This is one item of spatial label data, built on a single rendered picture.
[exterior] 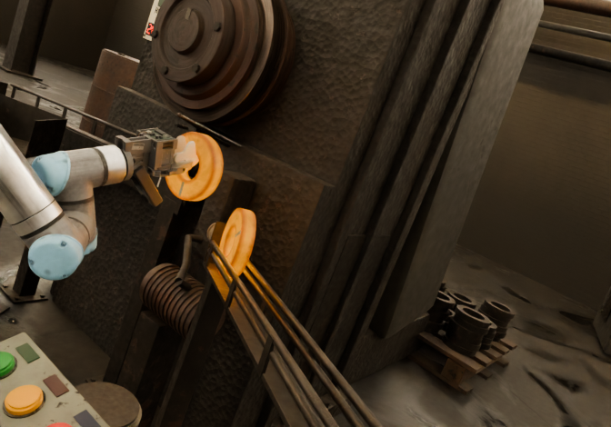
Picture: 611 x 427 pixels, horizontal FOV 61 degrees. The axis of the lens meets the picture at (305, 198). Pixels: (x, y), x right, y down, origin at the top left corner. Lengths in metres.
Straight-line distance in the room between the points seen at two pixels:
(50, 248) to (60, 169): 0.16
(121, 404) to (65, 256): 0.25
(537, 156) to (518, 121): 0.53
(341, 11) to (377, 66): 0.20
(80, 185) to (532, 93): 6.84
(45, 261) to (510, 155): 6.82
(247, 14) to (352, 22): 0.28
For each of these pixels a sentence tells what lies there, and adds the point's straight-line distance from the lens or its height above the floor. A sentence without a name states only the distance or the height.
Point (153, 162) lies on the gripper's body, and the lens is 1.10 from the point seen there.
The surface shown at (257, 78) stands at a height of 1.06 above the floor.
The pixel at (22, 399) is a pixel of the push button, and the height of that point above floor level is 0.61.
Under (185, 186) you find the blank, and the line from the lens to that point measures 1.20.
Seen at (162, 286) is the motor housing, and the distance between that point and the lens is 1.36.
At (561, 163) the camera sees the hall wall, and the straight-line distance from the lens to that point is 7.26.
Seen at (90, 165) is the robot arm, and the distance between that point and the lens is 1.02.
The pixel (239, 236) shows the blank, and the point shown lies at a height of 0.74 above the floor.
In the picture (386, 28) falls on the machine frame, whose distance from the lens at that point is 1.42.
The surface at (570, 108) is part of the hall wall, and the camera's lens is 7.36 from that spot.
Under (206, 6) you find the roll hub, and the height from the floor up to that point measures 1.19.
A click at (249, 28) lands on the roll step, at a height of 1.18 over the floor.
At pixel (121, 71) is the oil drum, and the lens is 4.40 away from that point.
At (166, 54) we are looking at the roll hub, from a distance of 1.56.
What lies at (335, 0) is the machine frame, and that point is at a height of 1.34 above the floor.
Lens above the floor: 1.05
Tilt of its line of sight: 10 degrees down
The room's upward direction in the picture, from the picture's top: 21 degrees clockwise
